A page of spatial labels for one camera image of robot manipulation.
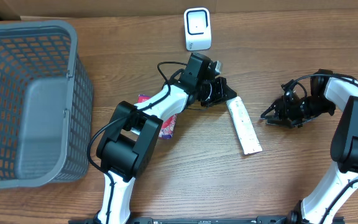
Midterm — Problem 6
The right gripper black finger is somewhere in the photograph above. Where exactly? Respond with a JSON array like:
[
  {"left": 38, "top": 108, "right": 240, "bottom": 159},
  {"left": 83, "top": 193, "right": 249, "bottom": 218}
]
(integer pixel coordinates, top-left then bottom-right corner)
[
  {"left": 260, "top": 99, "right": 280, "bottom": 119},
  {"left": 266, "top": 116, "right": 293, "bottom": 128}
]

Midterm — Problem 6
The white tube pouch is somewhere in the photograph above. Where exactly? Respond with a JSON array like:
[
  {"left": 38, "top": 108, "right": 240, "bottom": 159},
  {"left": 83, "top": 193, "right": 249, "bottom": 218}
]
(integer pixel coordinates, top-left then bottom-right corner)
[{"left": 226, "top": 96, "right": 262, "bottom": 155}]

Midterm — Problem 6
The red purple snack pack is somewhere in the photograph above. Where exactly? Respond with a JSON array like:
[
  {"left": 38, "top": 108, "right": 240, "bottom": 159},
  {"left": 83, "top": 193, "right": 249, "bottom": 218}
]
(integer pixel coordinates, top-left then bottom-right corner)
[{"left": 137, "top": 95, "right": 177, "bottom": 139}]

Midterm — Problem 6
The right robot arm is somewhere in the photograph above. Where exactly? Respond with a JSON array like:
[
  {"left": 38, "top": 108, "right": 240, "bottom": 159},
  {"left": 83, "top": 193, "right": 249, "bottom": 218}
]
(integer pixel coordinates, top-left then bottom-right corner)
[{"left": 260, "top": 69, "right": 358, "bottom": 223}]

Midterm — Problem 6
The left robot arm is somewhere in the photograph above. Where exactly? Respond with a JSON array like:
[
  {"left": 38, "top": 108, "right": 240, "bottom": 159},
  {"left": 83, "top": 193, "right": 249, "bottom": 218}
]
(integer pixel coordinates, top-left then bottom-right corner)
[{"left": 91, "top": 53, "right": 237, "bottom": 223}]

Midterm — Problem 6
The white barcode scanner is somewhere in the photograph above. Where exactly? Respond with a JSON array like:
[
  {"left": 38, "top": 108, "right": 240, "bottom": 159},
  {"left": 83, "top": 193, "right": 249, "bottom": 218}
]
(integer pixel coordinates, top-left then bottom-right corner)
[{"left": 183, "top": 7, "right": 212, "bottom": 51}]

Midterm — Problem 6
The grey plastic shopping basket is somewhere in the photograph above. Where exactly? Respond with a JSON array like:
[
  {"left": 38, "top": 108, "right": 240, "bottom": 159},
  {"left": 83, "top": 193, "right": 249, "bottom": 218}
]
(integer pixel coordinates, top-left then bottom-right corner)
[{"left": 0, "top": 21, "right": 93, "bottom": 189}]

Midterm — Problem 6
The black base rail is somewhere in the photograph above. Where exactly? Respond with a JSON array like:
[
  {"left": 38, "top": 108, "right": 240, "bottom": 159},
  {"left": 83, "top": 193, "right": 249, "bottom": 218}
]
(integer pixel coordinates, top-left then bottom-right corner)
[{"left": 68, "top": 216, "right": 346, "bottom": 224}]

